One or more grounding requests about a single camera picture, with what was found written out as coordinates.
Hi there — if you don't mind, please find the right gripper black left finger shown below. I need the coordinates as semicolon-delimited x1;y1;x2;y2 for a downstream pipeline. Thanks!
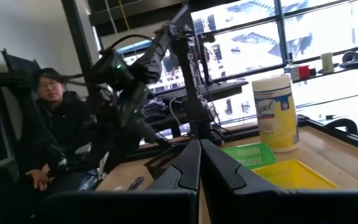
147;139;202;191

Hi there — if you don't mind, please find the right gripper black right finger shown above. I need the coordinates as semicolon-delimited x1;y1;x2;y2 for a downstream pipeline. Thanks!
201;139;278;191

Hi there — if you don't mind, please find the dark comb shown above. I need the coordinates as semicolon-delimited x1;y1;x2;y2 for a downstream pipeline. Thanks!
127;175;145;192

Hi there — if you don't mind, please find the black plastic basket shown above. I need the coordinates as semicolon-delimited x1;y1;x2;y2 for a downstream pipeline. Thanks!
143;143;188;180

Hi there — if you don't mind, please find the black keyboard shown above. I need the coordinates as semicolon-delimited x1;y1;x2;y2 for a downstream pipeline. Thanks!
141;101;169;123

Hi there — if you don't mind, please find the green plastic basket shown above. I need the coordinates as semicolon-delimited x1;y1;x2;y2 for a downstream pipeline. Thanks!
221;142;278;170

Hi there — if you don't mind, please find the person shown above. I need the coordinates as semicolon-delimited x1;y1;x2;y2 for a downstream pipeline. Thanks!
26;67;98;191

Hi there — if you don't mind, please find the yellow plastic basket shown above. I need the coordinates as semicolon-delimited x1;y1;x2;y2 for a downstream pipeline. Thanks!
251;159;339;190

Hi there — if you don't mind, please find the Lysol wipes canister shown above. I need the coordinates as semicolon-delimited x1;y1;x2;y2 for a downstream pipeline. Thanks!
251;73;300;154

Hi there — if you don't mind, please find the black side desk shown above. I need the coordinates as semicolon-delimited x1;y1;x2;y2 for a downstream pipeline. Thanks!
154;80;250;105

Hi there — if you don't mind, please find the black leaning panel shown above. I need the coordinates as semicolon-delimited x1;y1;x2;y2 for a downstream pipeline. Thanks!
1;49;42;74

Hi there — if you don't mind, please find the red cup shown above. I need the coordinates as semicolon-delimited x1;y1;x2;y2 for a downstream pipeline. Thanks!
296;65;311;80

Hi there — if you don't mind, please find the pale green cup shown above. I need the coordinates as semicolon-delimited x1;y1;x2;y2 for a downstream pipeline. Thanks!
319;52;335;74

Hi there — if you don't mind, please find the black table frame post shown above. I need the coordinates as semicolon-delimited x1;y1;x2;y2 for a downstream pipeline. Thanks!
60;0;94;94

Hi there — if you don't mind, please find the black curved bracket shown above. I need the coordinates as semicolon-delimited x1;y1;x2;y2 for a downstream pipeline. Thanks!
323;118;358;136

